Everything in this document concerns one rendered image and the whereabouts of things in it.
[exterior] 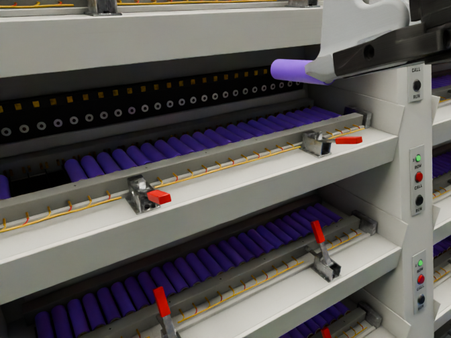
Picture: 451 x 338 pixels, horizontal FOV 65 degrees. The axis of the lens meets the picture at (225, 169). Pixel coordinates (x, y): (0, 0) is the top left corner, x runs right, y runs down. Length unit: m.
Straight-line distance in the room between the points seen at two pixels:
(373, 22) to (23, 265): 0.34
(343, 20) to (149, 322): 0.43
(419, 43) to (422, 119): 0.50
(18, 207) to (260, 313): 0.34
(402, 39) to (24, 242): 0.35
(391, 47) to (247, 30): 0.26
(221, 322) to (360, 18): 0.42
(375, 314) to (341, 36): 0.64
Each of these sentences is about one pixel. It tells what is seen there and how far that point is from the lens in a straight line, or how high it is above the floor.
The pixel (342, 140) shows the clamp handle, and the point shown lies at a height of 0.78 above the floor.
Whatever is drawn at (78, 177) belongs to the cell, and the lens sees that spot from 0.45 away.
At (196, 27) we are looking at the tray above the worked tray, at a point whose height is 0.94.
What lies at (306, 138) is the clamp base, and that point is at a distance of 0.54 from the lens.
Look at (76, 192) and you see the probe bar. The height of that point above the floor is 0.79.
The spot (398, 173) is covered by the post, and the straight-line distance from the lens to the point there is 0.67.
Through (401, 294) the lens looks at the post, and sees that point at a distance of 0.77.
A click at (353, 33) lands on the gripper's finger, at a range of 0.25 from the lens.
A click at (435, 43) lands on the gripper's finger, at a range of 0.20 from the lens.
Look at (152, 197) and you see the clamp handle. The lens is 0.35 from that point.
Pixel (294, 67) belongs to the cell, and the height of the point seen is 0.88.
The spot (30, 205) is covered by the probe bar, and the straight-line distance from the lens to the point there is 0.42.
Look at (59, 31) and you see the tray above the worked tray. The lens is 0.37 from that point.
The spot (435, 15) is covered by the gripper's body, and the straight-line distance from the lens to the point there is 0.21.
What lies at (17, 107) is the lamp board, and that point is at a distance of 0.52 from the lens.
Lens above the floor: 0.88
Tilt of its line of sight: 14 degrees down
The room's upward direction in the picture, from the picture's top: 9 degrees counter-clockwise
